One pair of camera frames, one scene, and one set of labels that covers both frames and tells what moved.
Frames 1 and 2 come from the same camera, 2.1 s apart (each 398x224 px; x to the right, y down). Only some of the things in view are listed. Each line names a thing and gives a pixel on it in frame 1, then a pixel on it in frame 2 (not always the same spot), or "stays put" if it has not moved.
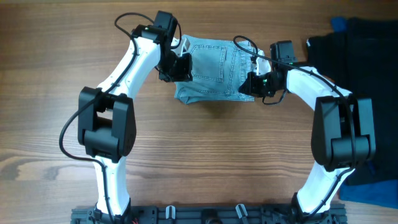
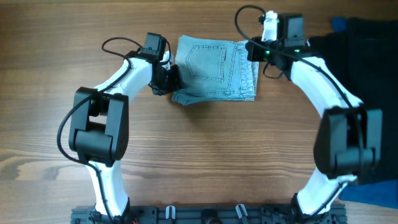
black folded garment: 363,61 stays put
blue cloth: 382,193 stays put
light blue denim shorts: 220,68 stays put
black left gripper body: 174,66 → 169,81
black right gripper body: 262,86 → 258,53
